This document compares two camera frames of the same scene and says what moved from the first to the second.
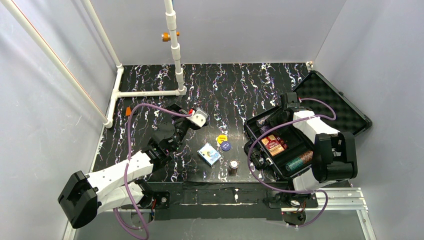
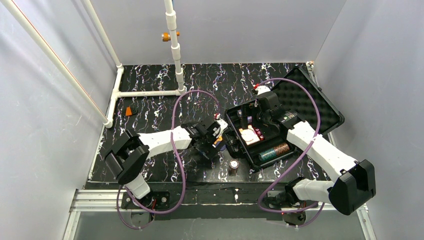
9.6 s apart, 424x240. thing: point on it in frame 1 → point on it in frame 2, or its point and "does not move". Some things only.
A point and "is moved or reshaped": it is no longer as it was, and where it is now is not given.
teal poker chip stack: (306, 158) → (275, 151)
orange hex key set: (128, 111) does not move
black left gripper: (180, 117) → (208, 145)
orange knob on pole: (166, 37) does not move
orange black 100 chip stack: (233, 167) does not move
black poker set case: (273, 143) is moved or reshaped
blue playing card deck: (209, 153) is moved or reshaped
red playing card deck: (274, 144) → (251, 135)
